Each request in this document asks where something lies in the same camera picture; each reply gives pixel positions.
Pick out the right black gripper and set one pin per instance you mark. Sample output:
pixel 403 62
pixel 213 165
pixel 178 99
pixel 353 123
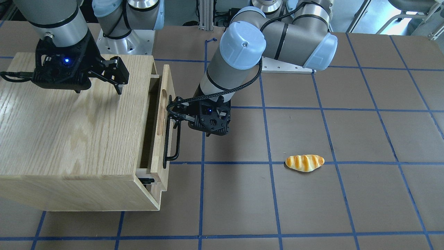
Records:
pixel 91 52

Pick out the yellow toy bread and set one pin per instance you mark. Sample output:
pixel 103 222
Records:
pixel 304 163

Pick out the wooden drawer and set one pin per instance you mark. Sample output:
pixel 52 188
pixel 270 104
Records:
pixel 157 134

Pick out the aluminium frame post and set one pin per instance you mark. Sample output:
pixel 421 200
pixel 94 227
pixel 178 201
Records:
pixel 206 15

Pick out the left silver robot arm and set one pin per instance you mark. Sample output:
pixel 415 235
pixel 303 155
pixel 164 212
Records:
pixel 300 37

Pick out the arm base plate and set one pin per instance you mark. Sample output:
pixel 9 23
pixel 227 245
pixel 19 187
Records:
pixel 270 65
pixel 139 42

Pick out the wooden drawer cabinet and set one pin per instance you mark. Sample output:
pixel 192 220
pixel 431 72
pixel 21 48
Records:
pixel 63 151

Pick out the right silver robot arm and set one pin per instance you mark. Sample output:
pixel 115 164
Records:
pixel 64 22

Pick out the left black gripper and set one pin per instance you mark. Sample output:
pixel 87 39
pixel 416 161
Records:
pixel 175 111

